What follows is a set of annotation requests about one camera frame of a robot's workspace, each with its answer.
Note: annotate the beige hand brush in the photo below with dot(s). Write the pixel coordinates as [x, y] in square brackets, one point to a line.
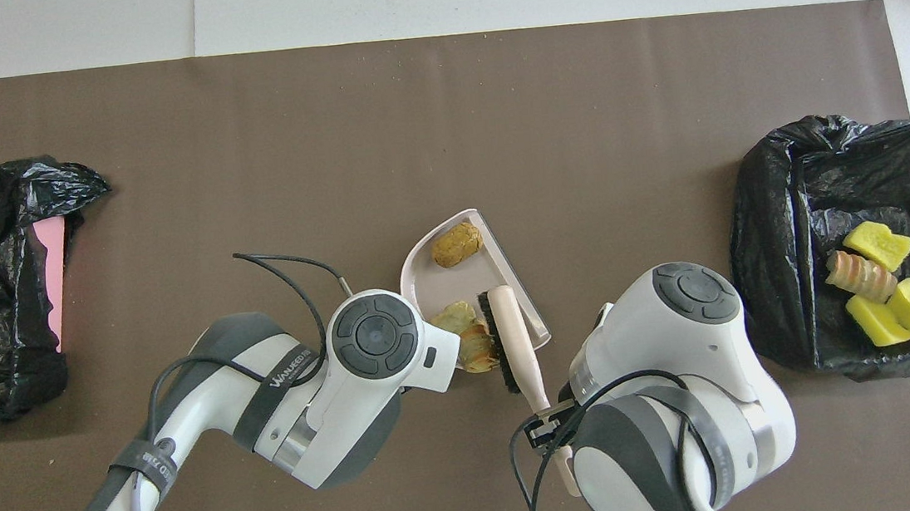
[513, 333]

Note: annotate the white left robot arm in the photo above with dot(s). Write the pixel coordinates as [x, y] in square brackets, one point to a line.
[335, 400]

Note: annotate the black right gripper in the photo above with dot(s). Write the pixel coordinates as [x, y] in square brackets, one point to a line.
[570, 411]

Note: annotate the notched yellow sponge piece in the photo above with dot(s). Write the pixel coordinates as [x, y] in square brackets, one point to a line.
[880, 245]

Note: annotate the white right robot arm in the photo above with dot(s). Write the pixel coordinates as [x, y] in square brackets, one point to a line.
[681, 350]

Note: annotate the orange striped toy croissant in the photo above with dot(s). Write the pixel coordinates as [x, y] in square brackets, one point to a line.
[479, 349]

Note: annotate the beige plastic dustpan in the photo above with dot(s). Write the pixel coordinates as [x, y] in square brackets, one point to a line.
[424, 283]

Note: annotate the beige striped toy bread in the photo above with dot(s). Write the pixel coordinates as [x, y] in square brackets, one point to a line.
[859, 275]

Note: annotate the brown table mat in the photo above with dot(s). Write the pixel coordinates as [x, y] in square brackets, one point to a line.
[409, 126]

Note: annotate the black bag lined trash bin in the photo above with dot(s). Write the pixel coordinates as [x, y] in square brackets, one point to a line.
[789, 257]

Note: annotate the brown toy bread chunk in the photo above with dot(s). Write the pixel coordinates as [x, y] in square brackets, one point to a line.
[458, 244]

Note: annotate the pink plastic bin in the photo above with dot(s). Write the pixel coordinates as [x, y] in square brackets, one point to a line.
[55, 277]

